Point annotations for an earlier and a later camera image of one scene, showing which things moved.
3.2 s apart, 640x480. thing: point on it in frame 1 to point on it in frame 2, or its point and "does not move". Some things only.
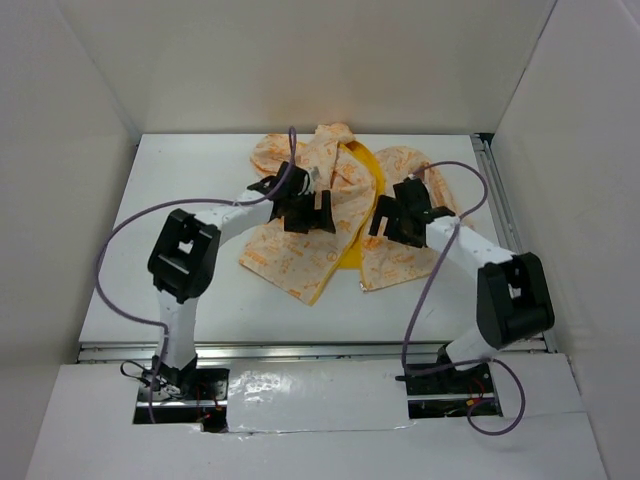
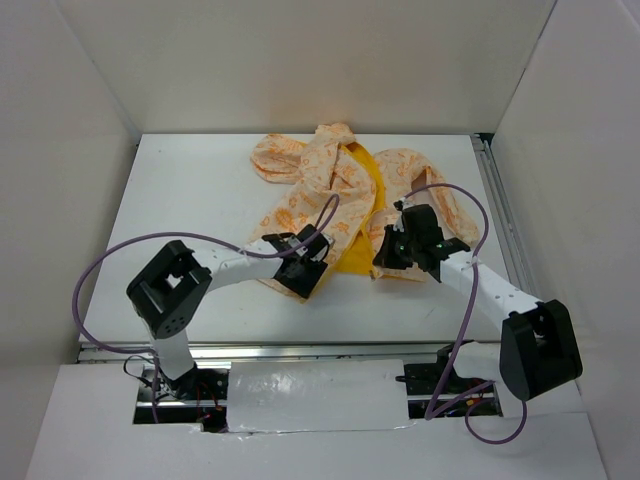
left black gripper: [315, 218] to [306, 287]
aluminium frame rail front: [264, 351] does not move
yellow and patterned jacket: [304, 265] does not move
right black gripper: [388, 206] to [386, 256]
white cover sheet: [295, 395] does not move
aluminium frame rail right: [490, 160] does not move
